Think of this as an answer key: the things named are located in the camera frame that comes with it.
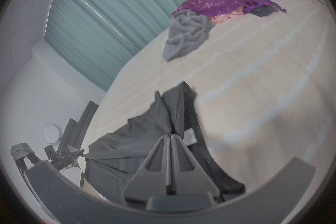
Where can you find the purple satin garment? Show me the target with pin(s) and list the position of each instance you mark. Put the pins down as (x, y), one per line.
(210, 3)

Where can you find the black lace garment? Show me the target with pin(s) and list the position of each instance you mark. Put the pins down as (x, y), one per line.
(263, 11)

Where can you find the bed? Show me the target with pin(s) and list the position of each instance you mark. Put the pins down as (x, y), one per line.
(262, 86)

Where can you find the round white mirror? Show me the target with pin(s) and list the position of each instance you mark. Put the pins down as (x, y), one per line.
(51, 133)

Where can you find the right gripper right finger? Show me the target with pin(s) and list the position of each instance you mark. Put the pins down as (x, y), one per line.
(202, 181)

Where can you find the grey garment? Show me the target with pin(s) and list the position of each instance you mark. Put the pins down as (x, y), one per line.
(186, 34)

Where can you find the black T-shirt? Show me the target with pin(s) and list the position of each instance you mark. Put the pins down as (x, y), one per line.
(118, 154)

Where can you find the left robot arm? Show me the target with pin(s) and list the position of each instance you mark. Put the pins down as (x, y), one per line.
(51, 153)

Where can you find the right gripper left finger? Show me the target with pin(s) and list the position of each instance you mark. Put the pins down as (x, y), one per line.
(139, 181)

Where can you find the pink garment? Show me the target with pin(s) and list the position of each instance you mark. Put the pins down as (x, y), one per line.
(225, 16)

